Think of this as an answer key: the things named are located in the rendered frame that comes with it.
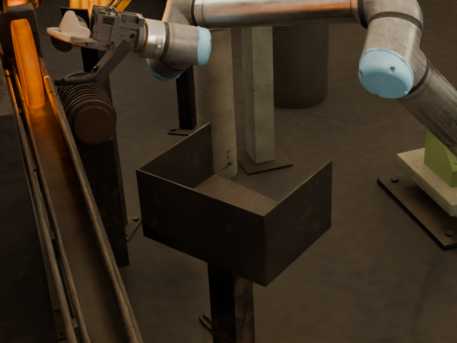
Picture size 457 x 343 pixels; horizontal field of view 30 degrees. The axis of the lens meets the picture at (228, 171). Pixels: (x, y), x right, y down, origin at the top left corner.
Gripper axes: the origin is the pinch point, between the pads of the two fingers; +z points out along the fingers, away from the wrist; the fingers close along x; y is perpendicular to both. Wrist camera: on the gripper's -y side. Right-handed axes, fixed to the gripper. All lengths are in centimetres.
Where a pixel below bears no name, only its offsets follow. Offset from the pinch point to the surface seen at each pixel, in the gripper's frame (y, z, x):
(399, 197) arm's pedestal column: -40, -115, -12
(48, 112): -10.7, 1.6, 19.0
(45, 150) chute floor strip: -12.5, 4.0, 33.4
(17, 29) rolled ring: 5.2, 10.1, 16.0
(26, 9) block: 2.5, 5.1, -6.8
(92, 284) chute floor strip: -15, 2, 74
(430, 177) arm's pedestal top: -29, -117, -4
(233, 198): -8, -27, 57
